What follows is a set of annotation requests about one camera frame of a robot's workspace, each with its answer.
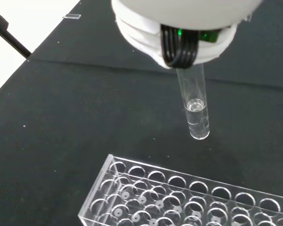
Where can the black tripod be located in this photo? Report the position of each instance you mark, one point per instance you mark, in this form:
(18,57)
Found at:
(7,35)

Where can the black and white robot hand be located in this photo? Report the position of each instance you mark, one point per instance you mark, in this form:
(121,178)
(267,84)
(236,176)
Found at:
(179,21)

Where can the clear acrylic test tube rack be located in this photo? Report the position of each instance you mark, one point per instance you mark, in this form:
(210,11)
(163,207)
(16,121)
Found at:
(179,200)

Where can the clear tape strip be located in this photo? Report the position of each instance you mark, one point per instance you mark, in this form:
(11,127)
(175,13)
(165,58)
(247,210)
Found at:
(71,16)

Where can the black bench cloth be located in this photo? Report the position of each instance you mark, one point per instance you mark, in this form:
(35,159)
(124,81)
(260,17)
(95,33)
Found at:
(85,106)

